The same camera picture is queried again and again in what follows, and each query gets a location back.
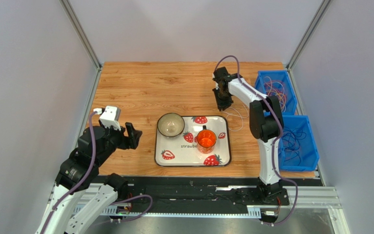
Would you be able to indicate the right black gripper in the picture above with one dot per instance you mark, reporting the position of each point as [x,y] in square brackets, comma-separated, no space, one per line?
[222,92]

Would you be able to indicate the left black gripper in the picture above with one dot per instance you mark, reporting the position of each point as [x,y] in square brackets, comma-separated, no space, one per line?
[131,141]

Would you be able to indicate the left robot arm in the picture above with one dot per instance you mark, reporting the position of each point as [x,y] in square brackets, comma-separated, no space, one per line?
[94,147]

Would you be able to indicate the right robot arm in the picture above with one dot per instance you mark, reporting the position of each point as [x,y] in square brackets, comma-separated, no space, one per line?
[265,124]

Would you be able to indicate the orange transparent mug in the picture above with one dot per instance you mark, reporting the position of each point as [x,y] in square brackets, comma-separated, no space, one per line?
[206,141]

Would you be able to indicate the beige ceramic bowl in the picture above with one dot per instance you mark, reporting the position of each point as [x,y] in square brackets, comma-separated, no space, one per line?
[170,125]

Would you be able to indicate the far blue plastic bin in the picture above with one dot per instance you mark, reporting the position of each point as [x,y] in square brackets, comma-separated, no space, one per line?
[278,83]

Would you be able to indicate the blue plastic bin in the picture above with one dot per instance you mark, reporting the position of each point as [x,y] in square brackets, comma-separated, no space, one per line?
[298,149]
[278,83]

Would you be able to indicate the white strawberry tray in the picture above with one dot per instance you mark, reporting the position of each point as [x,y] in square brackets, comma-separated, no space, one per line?
[182,150]

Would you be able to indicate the near blue plastic bin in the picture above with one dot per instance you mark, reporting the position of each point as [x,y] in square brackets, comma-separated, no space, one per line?
[298,149]

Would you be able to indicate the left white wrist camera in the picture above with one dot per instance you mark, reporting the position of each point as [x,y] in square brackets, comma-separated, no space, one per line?
[109,117]

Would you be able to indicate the aluminium frame rail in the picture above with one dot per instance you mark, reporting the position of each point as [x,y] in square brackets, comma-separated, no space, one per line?
[302,194]

